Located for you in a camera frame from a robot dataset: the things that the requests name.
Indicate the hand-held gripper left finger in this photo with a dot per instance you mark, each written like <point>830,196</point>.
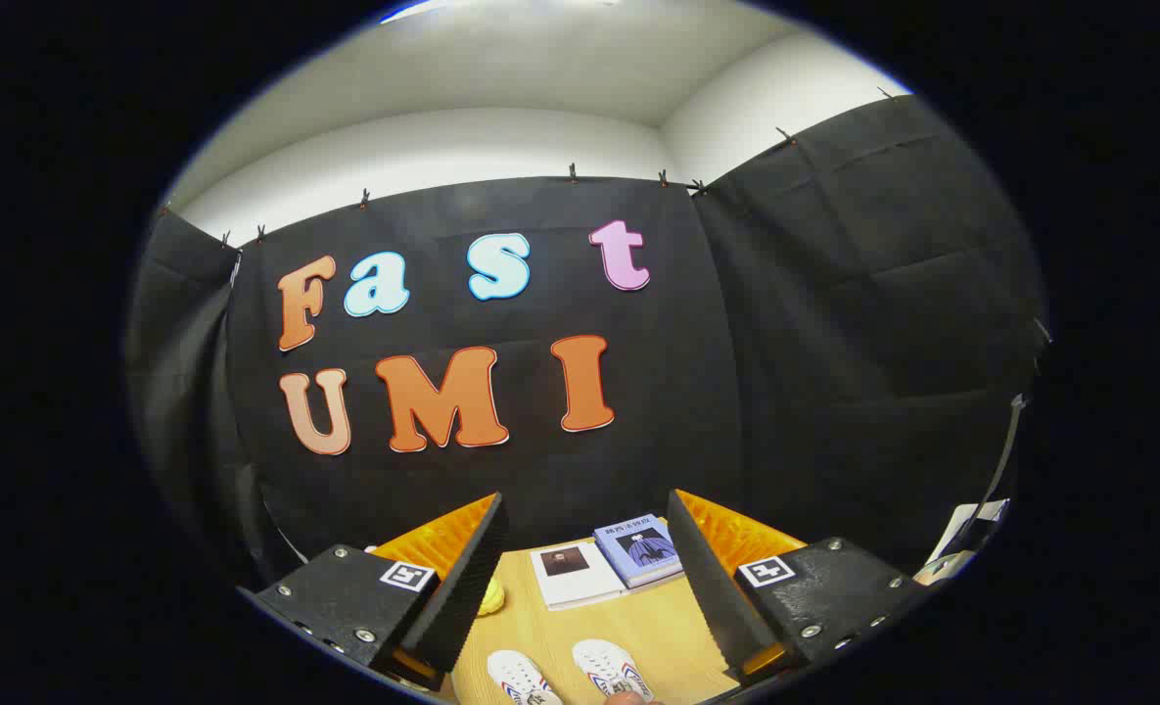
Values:
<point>467,587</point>

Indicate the white striped canvas shoe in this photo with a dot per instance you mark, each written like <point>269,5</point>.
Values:
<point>519,678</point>
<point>607,668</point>

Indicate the white book with dark photo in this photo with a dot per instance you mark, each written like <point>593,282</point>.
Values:
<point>580,583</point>

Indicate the black backdrop cloth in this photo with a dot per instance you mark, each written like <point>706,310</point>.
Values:
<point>697,392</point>

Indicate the yellow plush ball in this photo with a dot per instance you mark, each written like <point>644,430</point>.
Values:
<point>491,597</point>

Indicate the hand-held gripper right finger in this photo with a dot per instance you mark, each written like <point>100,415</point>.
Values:
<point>707,587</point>

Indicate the blue cover book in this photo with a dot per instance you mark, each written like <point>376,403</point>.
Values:
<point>638,553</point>

